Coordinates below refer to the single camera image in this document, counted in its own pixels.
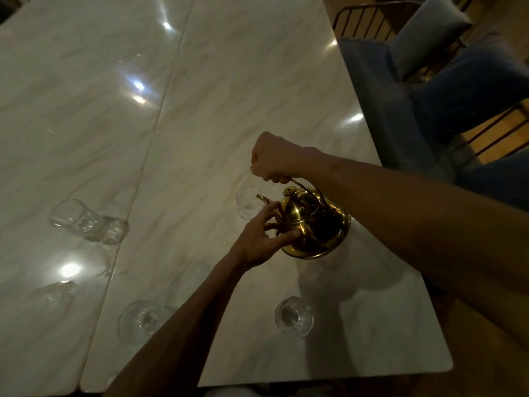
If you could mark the person's left hand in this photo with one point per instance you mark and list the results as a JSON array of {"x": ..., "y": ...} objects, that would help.
[{"x": 255, "y": 243}]

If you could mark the gold metal kettle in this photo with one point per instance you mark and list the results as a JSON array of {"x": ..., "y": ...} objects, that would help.
[{"x": 318, "y": 227}]

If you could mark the small clear drinking glass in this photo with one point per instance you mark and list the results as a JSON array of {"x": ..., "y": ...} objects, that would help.
[{"x": 249, "y": 202}]

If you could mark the clear stemmed glass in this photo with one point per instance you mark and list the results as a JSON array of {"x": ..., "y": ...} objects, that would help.
[{"x": 140, "y": 321}]

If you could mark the person's right forearm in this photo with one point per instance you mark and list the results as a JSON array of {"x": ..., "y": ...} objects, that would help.
[{"x": 417, "y": 219}]

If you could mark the grey cushion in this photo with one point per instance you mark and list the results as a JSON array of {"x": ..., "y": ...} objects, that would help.
[{"x": 427, "y": 35}]

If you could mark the person's right fingers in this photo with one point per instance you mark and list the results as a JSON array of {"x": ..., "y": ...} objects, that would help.
[{"x": 268, "y": 174}]

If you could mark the metal frame chair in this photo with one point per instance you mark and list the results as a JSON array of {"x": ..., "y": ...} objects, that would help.
[
  {"x": 496, "y": 132},
  {"x": 368, "y": 20}
]

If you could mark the tall clear drinking glass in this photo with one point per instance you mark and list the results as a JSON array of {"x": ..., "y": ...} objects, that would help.
[{"x": 89, "y": 224}]

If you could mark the person's right hand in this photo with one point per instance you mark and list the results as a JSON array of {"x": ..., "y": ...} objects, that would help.
[{"x": 276, "y": 156}]

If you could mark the blue chair seat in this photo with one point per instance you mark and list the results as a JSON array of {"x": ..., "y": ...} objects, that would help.
[{"x": 388, "y": 107}]

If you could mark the clear faceted tumbler glass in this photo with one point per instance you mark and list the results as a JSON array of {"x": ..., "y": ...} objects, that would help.
[{"x": 294, "y": 316}]

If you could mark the blue cushion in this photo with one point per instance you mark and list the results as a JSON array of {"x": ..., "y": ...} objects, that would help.
[
  {"x": 500, "y": 181},
  {"x": 471, "y": 92}
]

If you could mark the person's left thumb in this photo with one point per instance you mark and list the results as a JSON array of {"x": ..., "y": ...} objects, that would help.
[{"x": 288, "y": 238}]

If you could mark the person's left forearm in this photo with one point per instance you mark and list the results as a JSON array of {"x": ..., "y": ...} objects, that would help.
[{"x": 186, "y": 330}]

